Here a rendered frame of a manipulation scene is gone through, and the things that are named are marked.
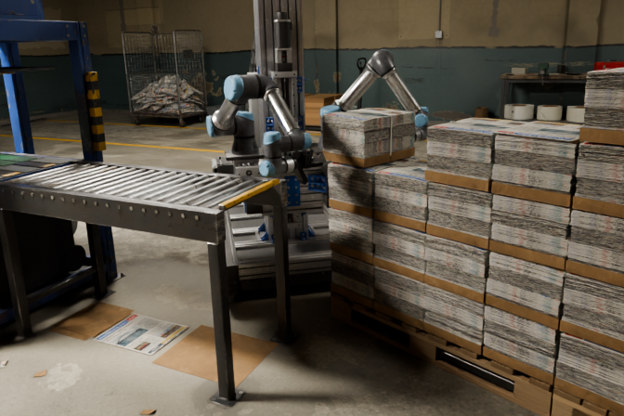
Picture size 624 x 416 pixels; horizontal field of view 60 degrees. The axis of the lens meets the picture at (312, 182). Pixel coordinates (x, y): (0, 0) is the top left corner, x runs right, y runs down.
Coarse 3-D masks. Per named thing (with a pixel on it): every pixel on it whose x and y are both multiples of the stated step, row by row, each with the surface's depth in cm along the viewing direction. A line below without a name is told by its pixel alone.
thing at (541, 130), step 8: (512, 128) 203; (520, 128) 204; (528, 128) 203; (536, 128) 203; (544, 128) 202; (552, 128) 202; (560, 128) 201; (568, 128) 201; (576, 128) 201; (528, 136) 187; (536, 136) 186; (544, 136) 185; (552, 136) 185; (560, 136) 185; (568, 136) 184; (576, 136) 184
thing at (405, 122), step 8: (376, 112) 266; (384, 112) 265; (392, 112) 264; (400, 112) 263; (408, 112) 263; (400, 120) 260; (408, 120) 263; (400, 128) 261; (408, 128) 265; (400, 136) 263; (408, 136) 267; (400, 144) 264; (408, 144) 268
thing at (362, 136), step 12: (324, 120) 262; (336, 120) 256; (348, 120) 250; (360, 120) 244; (372, 120) 246; (384, 120) 252; (324, 132) 264; (336, 132) 259; (348, 132) 252; (360, 132) 246; (372, 132) 248; (384, 132) 254; (324, 144) 266; (336, 144) 260; (348, 144) 254; (360, 144) 248; (372, 144) 250; (384, 144) 256; (360, 156) 248; (372, 156) 251
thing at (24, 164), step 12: (0, 156) 318; (12, 156) 317; (24, 156) 318; (36, 156) 318; (48, 156) 318; (0, 168) 285; (12, 168) 284; (24, 168) 283; (36, 168) 282; (48, 168) 286; (0, 180) 263
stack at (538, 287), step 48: (336, 192) 264; (384, 192) 242; (432, 192) 223; (480, 192) 207; (336, 240) 270; (384, 240) 246; (432, 240) 227; (528, 240) 196; (384, 288) 253; (432, 288) 232; (480, 288) 214; (528, 288) 200; (384, 336) 259; (432, 336) 236; (480, 336) 219; (528, 336) 202; (480, 384) 223; (528, 384) 206
